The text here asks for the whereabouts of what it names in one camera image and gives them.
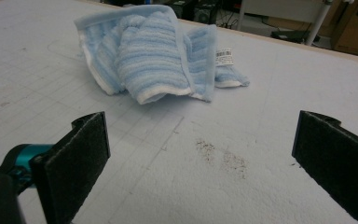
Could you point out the black computer tower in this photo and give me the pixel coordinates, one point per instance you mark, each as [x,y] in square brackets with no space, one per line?
[205,14]
[183,7]

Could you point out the black flat floor device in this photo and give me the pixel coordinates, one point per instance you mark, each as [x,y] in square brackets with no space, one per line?
[289,35]

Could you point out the white metal desk leg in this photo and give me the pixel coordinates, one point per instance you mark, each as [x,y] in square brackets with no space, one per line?
[318,23]
[241,14]

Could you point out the white foam mat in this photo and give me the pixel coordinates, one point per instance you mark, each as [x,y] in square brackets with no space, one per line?
[230,124]

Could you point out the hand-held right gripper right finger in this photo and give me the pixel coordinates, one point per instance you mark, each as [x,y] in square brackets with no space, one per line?
[335,155]

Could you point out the blue striped towel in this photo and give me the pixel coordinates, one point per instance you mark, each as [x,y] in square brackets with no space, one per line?
[149,62]

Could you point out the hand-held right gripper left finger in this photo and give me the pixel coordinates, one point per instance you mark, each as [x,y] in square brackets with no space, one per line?
[71,168]

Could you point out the brown cardboard box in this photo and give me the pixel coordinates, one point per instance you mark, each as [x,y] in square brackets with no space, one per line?
[354,31]

